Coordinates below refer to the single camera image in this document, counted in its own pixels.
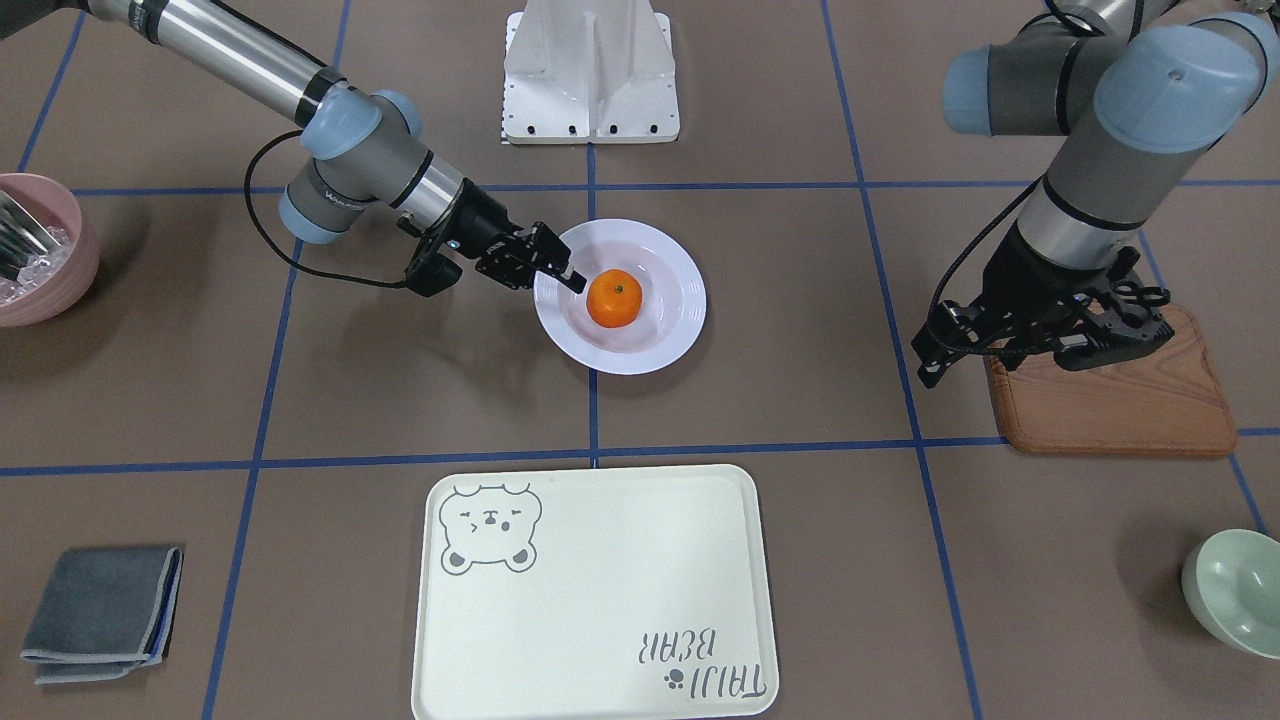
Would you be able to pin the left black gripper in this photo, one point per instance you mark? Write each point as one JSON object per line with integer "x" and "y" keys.
{"x": 1022, "y": 283}

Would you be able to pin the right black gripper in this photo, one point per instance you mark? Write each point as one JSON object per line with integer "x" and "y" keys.
{"x": 484, "y": 217}

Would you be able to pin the orange fruit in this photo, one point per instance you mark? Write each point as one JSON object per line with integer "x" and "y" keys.
{"x": 615, "y": 299}

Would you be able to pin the white plate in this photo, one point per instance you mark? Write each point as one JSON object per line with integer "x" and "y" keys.
{"x": 644, "y": 302}

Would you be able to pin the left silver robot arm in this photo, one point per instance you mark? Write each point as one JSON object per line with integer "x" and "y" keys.
{"x": 1137, "y": 102}

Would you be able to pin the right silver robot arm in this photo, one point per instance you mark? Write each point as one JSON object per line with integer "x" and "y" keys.
{"x": 363, "y": 150}

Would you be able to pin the wooden tray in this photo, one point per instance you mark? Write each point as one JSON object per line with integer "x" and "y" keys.
{"x": 1168, "y": 404}

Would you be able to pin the cream bear tray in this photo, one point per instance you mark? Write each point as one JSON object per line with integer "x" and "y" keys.
{"x": 625, "y": 593}

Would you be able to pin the green bowl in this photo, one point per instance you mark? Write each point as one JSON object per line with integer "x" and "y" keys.
{"x": 1230, "y": 582}

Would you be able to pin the clear ice cubes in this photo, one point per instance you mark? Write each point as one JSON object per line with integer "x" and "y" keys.
{"x": 39, "y": 272}

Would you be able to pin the pink bowl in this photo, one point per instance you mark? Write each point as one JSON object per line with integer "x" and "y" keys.
{"x": 51, "y": 203}

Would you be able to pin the metal scoop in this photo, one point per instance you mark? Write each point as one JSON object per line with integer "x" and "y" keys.
{"x": 23, "y": 239}

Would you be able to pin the grey folded cloth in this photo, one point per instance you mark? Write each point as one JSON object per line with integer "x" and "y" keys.
{"x": 105, "y": 612}

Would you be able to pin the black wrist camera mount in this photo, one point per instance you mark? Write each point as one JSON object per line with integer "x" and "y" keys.
{"x": 430, "y": 272}

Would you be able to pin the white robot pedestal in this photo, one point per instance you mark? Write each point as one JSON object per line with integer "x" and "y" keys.
{"x": 589, "y": 72}

